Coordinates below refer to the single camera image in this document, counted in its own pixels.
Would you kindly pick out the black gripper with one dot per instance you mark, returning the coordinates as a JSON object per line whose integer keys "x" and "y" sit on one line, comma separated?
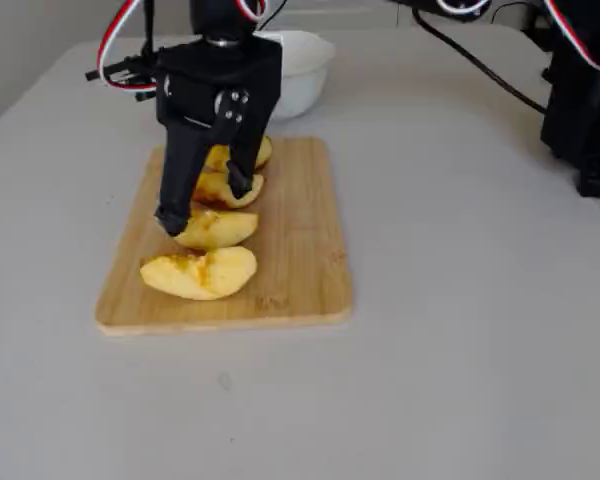
{"x": 206, "y": 85}

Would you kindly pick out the yellow apple slice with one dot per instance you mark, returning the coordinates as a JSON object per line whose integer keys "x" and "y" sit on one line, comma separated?
{"x": 264, "y": 155}
{"x": 215, "y": 187}
{"x": 200, "y": 277}
{"x": 225, "y": 230}

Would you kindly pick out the white ceramic bowl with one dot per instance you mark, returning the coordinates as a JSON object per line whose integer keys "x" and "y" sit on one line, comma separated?
{"x": 305, "y": 85}

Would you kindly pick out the bamboo cutting board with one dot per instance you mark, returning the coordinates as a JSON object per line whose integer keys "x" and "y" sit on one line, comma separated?
{"x": 300, "y": 240}

